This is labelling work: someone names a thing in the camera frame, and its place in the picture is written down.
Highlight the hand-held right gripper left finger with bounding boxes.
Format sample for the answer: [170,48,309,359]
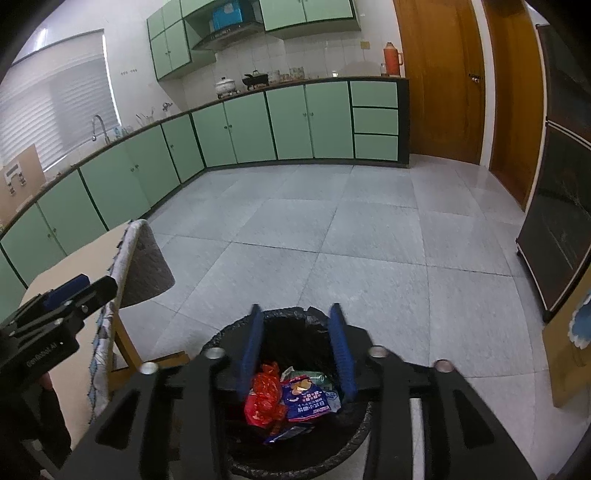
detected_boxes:
[60,304,265,480]

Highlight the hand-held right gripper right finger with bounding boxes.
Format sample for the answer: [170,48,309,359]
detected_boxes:
[329,302,539,480]

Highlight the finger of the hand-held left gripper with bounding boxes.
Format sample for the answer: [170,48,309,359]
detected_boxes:
[9,274,90,324]
[14,276,118,337]

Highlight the black lined trash bin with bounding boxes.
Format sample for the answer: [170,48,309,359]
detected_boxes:
[199,306,375,478]

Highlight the red plastic bag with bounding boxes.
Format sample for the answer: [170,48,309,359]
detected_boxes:
[244,362,287,428]

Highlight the purple snack packet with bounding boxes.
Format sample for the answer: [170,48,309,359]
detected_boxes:
[279,376,342,423]

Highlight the table with beige cloth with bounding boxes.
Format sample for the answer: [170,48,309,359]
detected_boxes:
[28,222,148,416]

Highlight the cardboard box on counter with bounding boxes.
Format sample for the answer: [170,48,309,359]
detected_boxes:
[0,144,47,222]

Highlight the white window blind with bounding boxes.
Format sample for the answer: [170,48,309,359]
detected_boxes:
[0,30,120,169]

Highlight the printed cardboard box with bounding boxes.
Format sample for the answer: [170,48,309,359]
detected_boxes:
[542,284,591,409]

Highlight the green base cabinets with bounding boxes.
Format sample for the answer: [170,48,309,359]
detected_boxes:
[0,76,411,319]

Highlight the black glass cabinet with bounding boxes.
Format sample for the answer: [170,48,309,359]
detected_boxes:
[516,23,591,324]

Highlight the range hood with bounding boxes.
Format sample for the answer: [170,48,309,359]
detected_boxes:
[191,22,264,51]

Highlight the wooden door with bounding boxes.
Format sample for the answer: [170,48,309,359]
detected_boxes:
[392,0,486,165]
[482,0,546,210]

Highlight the orange thermos flask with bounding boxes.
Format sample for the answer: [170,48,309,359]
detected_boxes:
[383,42,404,77]

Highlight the blue box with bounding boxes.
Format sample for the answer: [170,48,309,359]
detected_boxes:
[212,0,243,29]

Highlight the green wall cabinets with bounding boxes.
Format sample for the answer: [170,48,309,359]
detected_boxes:
[147,0,362,81]

